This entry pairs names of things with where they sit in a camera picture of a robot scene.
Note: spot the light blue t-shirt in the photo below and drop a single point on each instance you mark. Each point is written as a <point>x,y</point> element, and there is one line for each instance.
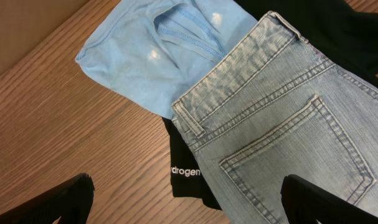
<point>151,52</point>

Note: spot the light blue denim jeans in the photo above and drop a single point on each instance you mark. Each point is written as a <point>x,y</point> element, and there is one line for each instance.
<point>275,106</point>

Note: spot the black garment with white text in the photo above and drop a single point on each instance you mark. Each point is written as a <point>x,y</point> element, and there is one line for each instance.
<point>348,37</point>

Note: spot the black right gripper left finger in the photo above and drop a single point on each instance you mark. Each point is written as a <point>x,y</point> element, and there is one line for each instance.
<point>67,203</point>

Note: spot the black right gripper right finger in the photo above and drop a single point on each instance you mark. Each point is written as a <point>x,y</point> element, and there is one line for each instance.
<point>306,203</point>

